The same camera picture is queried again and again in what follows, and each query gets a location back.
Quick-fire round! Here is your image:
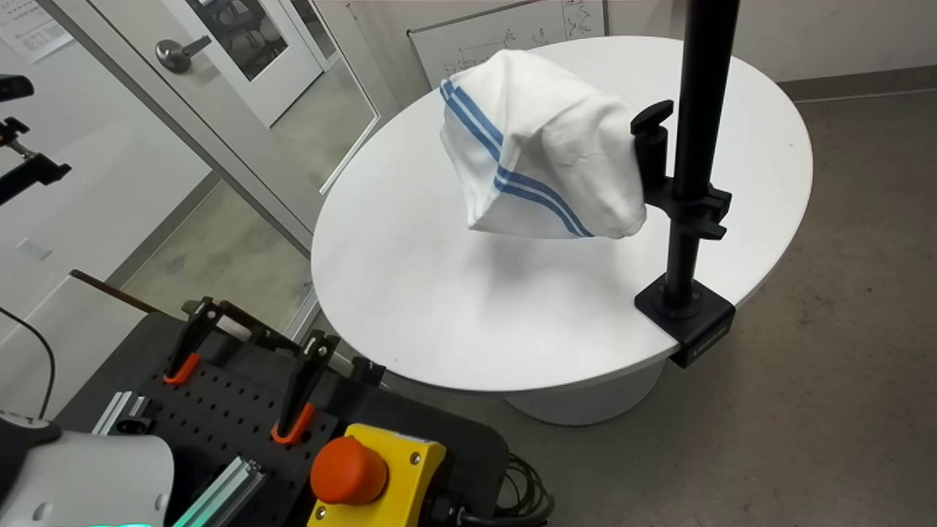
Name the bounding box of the white cloth with blue stripes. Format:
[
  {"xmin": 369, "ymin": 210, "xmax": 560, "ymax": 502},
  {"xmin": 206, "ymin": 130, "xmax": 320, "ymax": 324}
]
[{"xmin": 436, "ymin": 46, "xmax": 654, "ymax": 244}]

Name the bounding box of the black clamp-on stand with arm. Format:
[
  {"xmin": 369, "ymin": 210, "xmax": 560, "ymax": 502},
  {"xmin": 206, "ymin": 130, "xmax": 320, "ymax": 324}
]
[{"xmin": 628, "ymin": 0, "xmax": 745, "ymax": 373}]

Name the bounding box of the yellow emergency stop red button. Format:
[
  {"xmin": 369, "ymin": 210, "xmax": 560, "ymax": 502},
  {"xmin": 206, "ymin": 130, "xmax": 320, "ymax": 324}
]
[{"xmin": 304, "ymin": 420, "xmax": 451, "ymax": 527}]

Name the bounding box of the black perforated breadboard plate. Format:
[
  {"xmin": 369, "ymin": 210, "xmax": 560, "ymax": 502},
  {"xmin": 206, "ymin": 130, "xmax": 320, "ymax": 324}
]
[{"xmin": 57, "ymin": 311, "xmax": 511, "ymax": 527}]

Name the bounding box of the silver aluminium extrusion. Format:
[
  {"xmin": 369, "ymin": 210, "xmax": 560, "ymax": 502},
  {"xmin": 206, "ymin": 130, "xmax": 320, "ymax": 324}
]
[
  {"xmin": 172, "ymin": 453, "xmax": 266, "ymax": 527},
  {"xmin": 92, "ymin": 390, "xmax": 152, "ymax": 436}
]

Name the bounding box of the white door with window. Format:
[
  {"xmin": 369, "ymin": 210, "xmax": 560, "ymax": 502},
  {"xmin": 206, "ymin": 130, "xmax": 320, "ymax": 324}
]
[{"xmin": 38, "ymin": 0, "xmax": 385, "ymax": 257}]

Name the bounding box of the white paper notice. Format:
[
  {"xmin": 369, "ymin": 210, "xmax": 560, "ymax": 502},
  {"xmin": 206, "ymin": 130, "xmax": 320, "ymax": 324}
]
[{"xmin": 0, "ymin": 0, "xmax": 77, "ymax": 65}]

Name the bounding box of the white round table pedestal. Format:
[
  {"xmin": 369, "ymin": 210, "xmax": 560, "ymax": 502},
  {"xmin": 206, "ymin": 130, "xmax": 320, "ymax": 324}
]
[{"xmin": 502, "ymin": 363, "xmax": 669, "ymax": 427}]

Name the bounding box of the black clamp with orange handle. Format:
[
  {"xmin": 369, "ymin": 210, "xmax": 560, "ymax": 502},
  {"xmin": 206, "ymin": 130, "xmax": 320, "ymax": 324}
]
[
  {"xmin": 158, "ymin": 294, "xmax": 281, "ymax": 393},
  {"xmin": 270, "ymin": 329, "xmax": 390, "ymax": 450}
]

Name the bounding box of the black cable bundle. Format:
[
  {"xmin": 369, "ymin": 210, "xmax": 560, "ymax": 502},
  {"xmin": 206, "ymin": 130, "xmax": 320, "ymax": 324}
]
[{"xmin": 429, "ymin": 453, "xmax": 554, "ymax": 527}]

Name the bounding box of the silver door lever handle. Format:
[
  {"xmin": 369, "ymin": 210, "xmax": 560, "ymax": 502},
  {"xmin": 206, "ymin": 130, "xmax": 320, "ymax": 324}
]
[{"xmin": 152, "ymin": 32, "xmax": 215, "ymax": 76}]

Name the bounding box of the thin black cable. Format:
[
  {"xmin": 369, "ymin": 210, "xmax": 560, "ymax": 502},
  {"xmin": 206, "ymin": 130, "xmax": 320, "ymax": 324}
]
[{"xmin": 0, "ymin": 304, "xmax": 58, "ymax": 421}]

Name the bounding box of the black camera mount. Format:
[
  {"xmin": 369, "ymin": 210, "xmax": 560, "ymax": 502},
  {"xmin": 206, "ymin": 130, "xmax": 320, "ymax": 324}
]
[{"xmin": 0, "ymin": 73, "xmax": 73, "ymax": 209}]

